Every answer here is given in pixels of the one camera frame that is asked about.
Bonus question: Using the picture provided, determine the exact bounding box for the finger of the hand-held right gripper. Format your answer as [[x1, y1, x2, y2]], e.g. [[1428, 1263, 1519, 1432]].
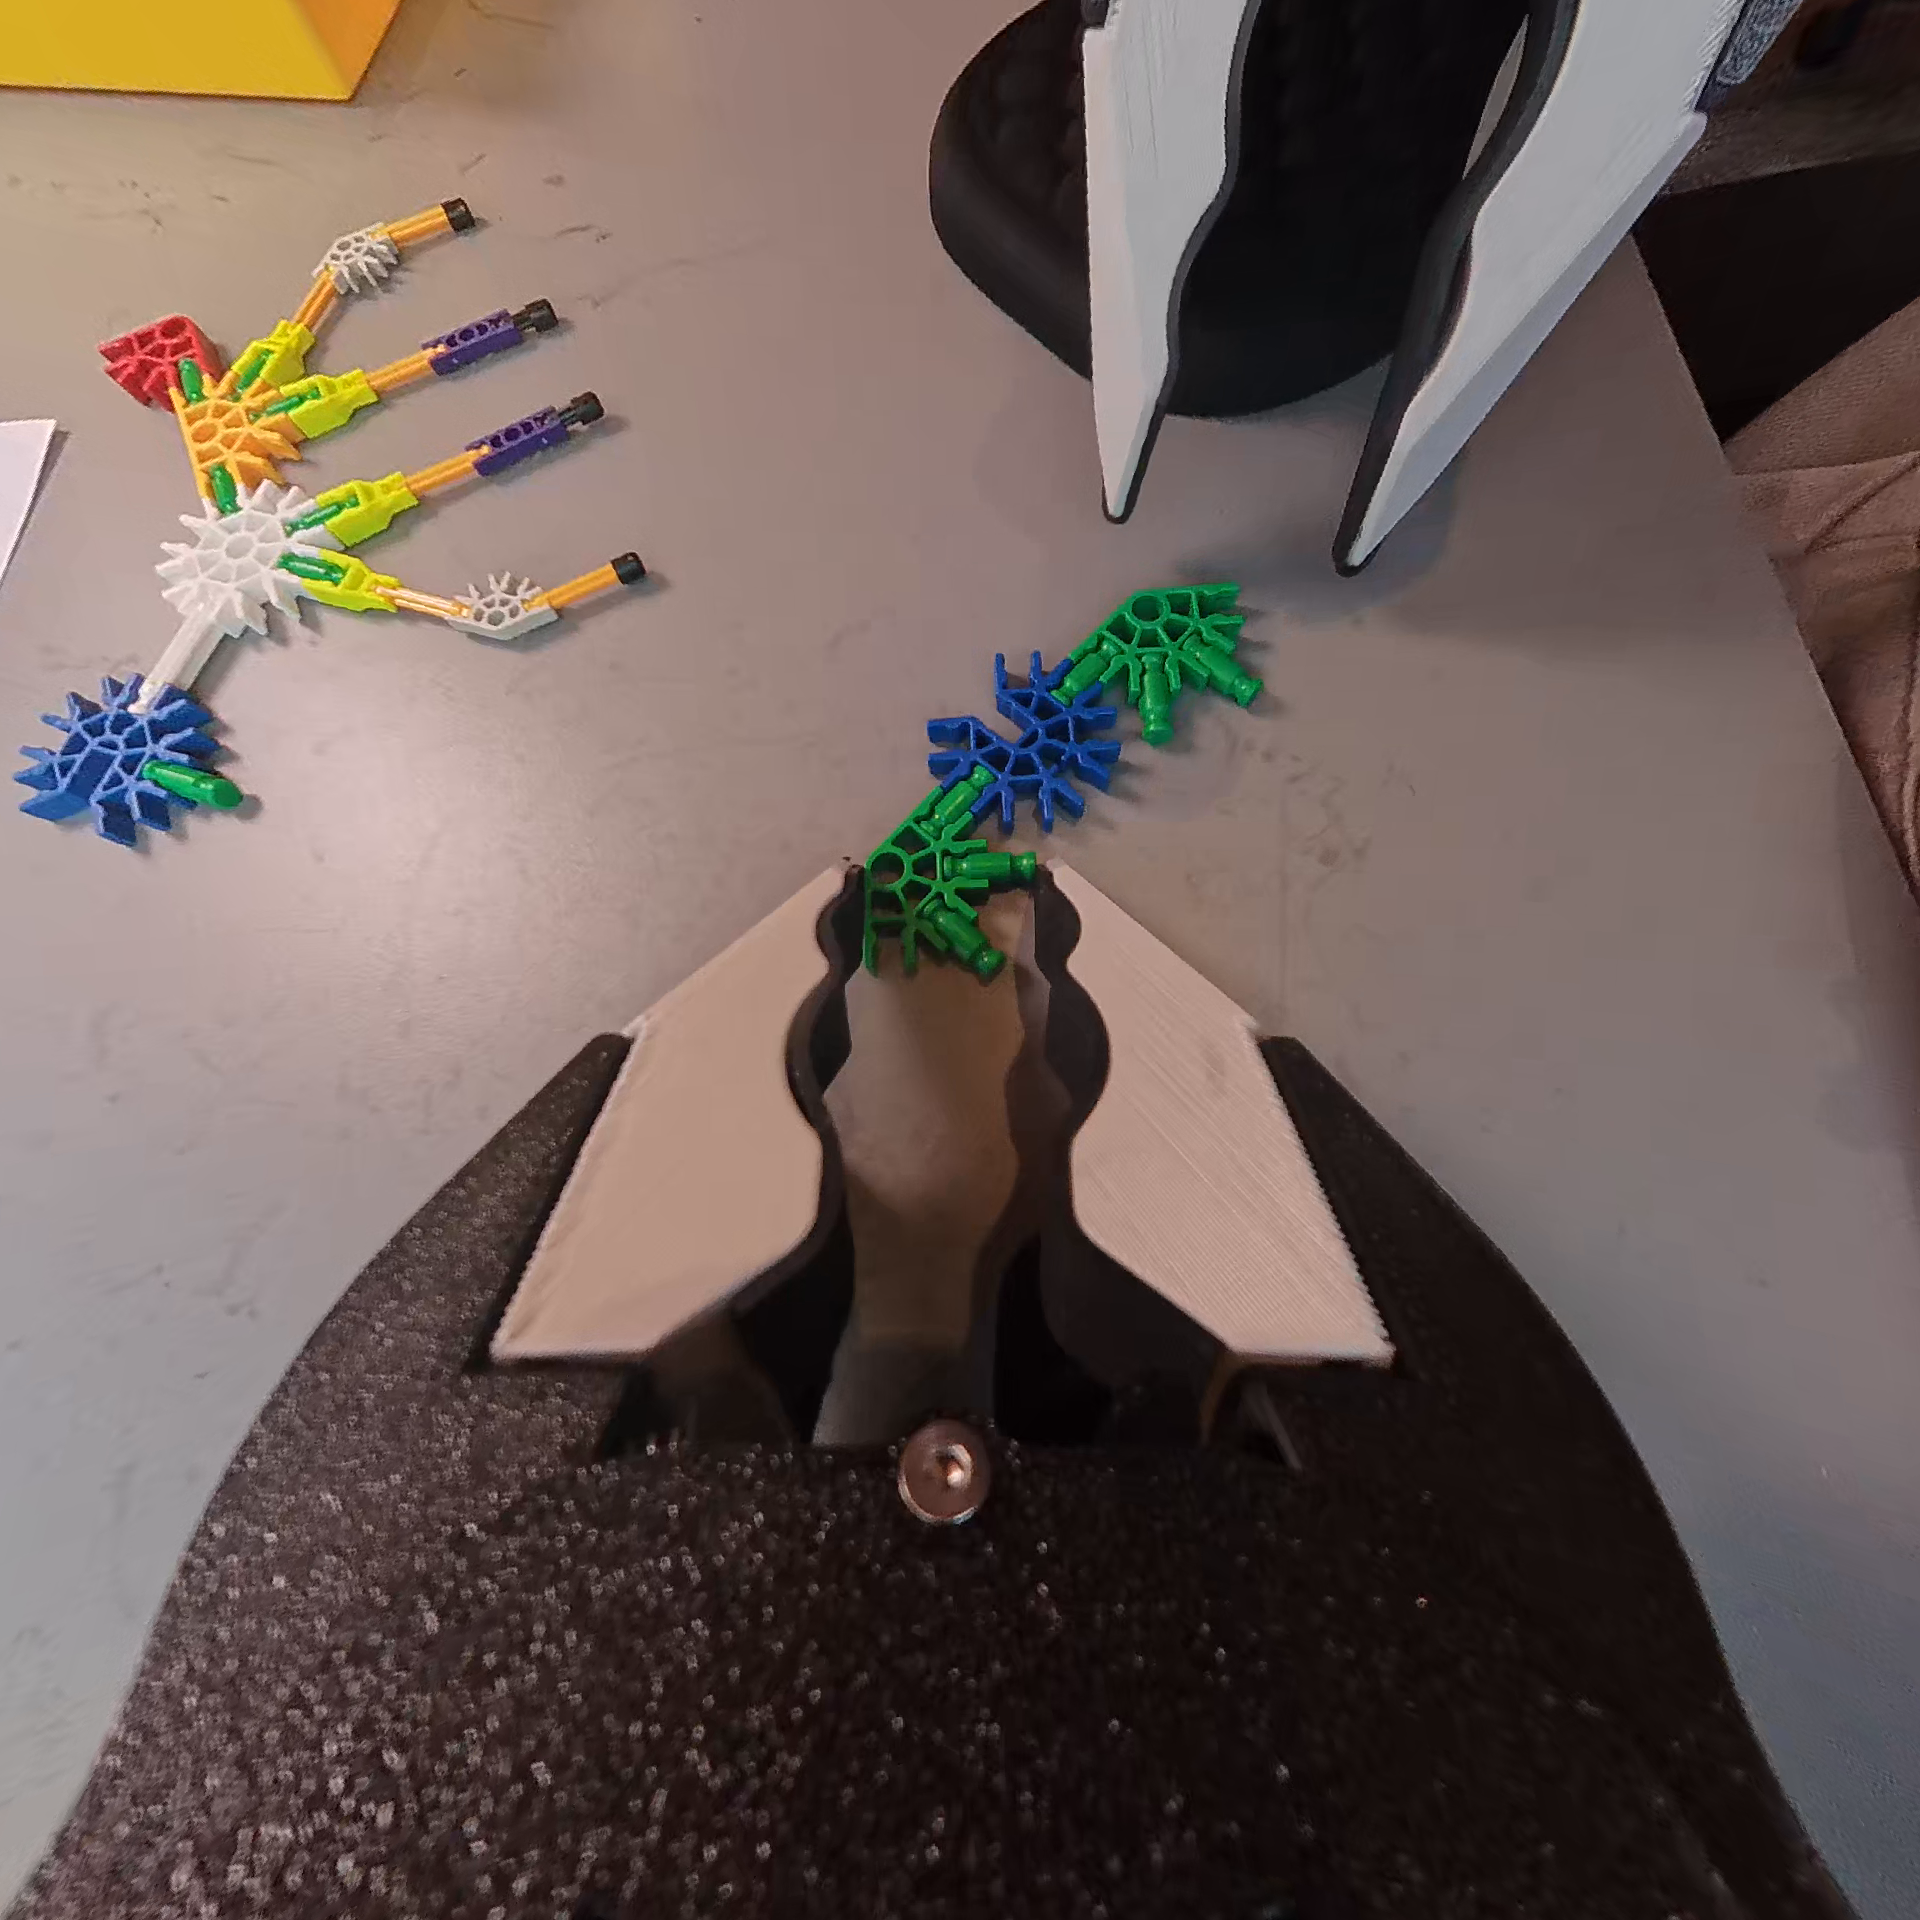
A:
[[1332, 0, 1749, 579], [1077, 0, 1263, 527]]

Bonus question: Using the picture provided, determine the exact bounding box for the multicoloured toy hand assembly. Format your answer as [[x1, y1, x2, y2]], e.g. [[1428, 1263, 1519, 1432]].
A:
[[14, 198, 646, 850]]

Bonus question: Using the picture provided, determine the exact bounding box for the grey desk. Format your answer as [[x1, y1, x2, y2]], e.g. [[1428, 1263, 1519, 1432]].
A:
[[0, 0, 1920, 1875]]

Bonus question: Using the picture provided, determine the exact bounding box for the yellow divided plastic bin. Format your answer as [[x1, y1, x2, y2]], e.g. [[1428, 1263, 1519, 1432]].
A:
[[0, 0, 405, 102]]

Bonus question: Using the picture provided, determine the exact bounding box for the white toy instruction sheet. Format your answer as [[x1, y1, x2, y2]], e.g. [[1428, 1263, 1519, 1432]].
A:
[[0, 419, 58, 579]]

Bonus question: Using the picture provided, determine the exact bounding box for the person's beige sweatshirt torso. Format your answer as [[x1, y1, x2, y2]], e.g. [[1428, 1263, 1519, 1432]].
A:
[[1724, 347, 1920, 901]]

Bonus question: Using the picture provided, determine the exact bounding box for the green and blue toy assembly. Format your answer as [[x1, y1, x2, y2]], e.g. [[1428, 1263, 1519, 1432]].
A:
[[863, 581, 1268, 987]]

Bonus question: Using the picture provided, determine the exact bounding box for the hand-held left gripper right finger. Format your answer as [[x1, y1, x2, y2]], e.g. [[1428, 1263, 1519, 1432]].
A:
[[1037, 856, 1400, 1373]]

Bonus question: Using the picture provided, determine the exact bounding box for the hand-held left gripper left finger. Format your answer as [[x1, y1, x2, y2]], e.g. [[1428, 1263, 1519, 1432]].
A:
[[486, 856, 869, 1364]]

